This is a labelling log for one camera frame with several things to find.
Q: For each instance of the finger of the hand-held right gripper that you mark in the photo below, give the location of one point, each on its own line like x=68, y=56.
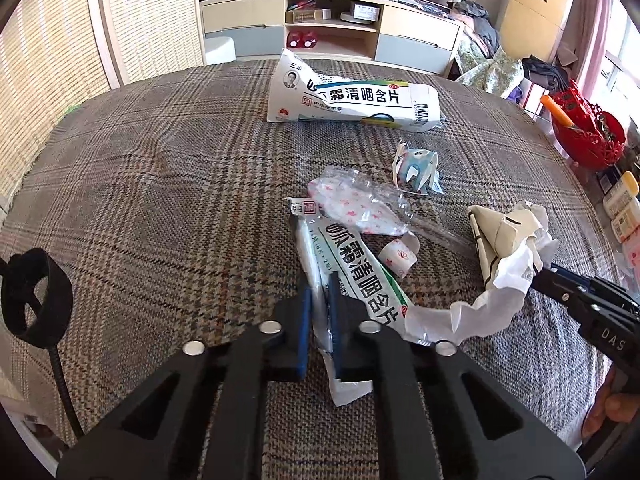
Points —
x=580, y=279
x=557, y=291

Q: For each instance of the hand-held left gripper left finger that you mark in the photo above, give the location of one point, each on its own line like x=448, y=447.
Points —
x=301, y=335

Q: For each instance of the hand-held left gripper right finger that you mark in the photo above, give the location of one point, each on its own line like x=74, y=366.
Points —
x=336, y=335

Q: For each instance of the white green box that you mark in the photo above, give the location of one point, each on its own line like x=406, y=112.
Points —
x=360, y=270

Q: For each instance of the beige white paper bag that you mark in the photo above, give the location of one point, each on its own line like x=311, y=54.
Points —
x=500, y=232

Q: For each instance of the small pink floral paper roll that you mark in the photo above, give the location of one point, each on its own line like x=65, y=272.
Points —
x=397, y=257

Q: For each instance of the clear face mask packet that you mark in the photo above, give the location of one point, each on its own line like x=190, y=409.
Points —
x=350, y=205

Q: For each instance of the small blue white packet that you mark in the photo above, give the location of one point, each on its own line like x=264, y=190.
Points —
x=417, y=165

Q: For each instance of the white medicine box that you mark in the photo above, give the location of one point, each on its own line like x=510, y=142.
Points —
x=350, y=95

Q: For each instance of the person's right hand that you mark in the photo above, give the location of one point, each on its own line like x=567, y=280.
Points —
x=620, y=407

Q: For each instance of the white bottle orange label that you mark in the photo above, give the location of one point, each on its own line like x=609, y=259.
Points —
x=630, y=225

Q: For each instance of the yellow cap bottle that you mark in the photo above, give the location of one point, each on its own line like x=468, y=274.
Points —
x=622, y=195

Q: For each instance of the red openwork basket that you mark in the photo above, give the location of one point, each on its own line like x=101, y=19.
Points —
x=590, y=135

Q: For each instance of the dark clothes heap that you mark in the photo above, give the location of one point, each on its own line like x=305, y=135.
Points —
x=545, y=72

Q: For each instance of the plaid tablecloth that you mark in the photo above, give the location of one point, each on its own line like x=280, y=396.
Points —
x=150, y=185

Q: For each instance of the floral cloth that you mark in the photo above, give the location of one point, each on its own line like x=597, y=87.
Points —
x=492, y=70

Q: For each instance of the pink curtain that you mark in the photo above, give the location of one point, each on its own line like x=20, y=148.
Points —
x=595, y=35

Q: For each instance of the beige standing air conditioner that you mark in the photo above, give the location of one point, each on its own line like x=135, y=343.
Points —
x=535, y=10

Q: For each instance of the grey clothes pile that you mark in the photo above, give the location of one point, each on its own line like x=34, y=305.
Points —
x=475, y=22

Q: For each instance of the white plastic stool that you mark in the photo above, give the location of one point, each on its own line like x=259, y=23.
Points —
x=220, y=50

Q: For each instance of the cardboard boxes on shelf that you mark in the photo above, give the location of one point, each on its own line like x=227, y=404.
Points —
x=305, y=12

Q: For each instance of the white box on round tray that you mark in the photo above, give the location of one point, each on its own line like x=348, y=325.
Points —
x=361, y=12

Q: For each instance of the wooden television stand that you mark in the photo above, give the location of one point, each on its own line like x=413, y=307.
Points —
x=240, y=15

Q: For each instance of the woven folding screen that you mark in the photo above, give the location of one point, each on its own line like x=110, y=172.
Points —
x=50, y=50

